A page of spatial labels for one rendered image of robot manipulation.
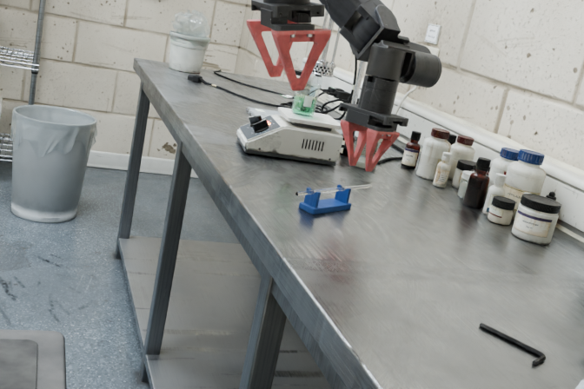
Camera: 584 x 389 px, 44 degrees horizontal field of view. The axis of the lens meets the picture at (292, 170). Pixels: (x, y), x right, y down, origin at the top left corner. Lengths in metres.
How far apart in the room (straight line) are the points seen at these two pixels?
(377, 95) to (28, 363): 0.77
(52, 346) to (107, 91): 2.54
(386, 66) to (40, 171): 2.04
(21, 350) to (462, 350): 0.87
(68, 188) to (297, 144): 1.71
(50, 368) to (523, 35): 1.19
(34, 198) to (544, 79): 2.08
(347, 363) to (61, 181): 2.36
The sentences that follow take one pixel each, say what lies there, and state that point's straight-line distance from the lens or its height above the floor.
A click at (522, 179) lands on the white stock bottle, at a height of 0.83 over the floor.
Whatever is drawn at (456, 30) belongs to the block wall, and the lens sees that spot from 1.93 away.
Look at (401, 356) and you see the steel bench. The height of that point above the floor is 0.75.
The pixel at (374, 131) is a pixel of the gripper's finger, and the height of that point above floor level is 0.89.
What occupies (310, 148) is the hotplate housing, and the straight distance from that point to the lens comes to 1.47.
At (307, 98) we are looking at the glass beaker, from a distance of 1.48.
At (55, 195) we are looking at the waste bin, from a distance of 3.03.
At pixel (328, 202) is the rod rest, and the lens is 1.18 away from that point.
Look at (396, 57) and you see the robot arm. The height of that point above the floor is 1.01.
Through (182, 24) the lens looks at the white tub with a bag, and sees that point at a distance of 2.52.
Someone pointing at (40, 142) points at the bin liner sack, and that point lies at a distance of 2.95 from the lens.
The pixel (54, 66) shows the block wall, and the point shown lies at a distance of 3.83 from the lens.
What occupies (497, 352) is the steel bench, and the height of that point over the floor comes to 0.75.
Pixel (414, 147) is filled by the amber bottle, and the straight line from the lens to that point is 1.64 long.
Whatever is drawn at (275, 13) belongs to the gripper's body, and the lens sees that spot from 0.84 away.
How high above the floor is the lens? 1.07
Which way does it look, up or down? 13 degrees down
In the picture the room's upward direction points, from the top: 12 degrees clockwise
